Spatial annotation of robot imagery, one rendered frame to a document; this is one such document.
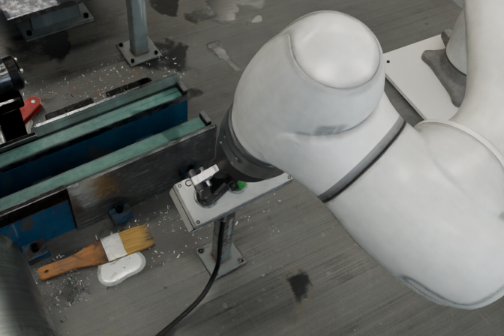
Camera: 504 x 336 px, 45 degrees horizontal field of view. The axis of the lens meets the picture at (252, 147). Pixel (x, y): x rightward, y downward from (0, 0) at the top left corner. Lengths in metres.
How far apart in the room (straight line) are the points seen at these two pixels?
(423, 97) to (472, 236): 0.95
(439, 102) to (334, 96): 1.02
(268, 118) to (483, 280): 0.21
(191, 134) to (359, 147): 0.65
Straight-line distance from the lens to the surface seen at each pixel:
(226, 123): 0.59
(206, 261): 1.11
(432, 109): 1.43
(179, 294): 1.09
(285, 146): 0.49
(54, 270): 1.13
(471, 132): 0.55
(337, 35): 0.46
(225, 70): 1.41
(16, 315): 0.75
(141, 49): 1.43
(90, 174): 1.09
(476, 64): 0.63
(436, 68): 1.51
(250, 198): 0.89
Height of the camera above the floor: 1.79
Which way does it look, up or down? 51 degrees down
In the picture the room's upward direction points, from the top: 8 degrees clockwise
